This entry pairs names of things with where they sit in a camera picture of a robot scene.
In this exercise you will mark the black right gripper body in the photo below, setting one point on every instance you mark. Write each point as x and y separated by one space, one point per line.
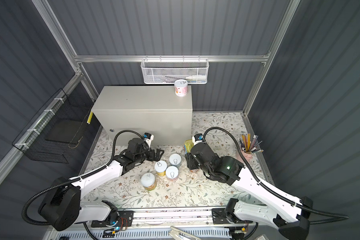
206 171

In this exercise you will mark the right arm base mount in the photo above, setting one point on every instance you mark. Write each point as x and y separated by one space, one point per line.
225 216

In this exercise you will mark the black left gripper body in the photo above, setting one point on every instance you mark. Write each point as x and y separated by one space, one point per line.
140 158

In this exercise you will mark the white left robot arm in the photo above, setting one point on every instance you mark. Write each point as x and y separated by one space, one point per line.
60 205

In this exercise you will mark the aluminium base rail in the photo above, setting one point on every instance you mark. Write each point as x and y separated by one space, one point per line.
174 217

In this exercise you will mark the black wire mesh basket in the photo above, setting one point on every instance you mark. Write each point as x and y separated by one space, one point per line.
75 106

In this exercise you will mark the white wire mesh basket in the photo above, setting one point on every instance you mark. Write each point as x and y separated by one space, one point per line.
161 73

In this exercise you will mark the black pad in basket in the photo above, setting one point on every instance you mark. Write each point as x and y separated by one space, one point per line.
65 131

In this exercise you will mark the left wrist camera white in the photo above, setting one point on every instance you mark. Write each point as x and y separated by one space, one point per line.
148 138

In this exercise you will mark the teal can pull tab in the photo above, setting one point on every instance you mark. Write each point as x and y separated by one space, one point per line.
175 160

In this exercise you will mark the grey metal cabinet box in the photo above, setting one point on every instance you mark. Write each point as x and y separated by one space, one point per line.
151 109

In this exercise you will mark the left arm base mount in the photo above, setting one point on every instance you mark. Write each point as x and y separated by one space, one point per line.
115 219

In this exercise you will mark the pink white can pull tab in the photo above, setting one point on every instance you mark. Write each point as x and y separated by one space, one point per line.
181 87

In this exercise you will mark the yellow can pull tab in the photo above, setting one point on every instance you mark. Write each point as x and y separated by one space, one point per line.
160 168

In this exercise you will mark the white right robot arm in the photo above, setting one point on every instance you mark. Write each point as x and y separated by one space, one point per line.
242 177

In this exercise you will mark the green orange can plastic lid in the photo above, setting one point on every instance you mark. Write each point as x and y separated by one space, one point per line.
148 181

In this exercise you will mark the pencils bundle in cup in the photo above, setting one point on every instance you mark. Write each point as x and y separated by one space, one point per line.
250 144

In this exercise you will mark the pink pencil cup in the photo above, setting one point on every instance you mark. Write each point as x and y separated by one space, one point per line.
247 156

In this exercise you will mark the gold rectangular tin can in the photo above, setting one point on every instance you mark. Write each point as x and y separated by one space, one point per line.
188 144

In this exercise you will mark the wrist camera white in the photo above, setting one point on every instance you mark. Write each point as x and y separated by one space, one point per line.
197 139
148 138

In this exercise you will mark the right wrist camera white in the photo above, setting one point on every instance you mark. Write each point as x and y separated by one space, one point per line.
197 139

